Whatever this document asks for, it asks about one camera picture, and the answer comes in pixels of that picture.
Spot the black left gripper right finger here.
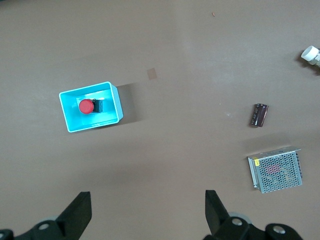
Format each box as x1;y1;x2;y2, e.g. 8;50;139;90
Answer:
203;189;305;240

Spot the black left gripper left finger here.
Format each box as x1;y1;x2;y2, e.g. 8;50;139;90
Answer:
0;191;93;240

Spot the red push button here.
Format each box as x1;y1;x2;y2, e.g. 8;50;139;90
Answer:
78;98;104;116

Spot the perforated metal power supply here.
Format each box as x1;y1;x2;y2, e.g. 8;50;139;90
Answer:
246;146;303;194

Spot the cyan plastic bin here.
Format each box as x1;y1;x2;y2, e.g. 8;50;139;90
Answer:
58;81;124;133

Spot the dark brown cylindrical capacitor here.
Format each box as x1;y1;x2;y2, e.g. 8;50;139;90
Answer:
249;103;270;128

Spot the brown tape patch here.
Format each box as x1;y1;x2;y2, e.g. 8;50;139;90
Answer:
146;67;158;80

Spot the white-capped metal valve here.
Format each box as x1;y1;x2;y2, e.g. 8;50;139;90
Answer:
300;45;320;76

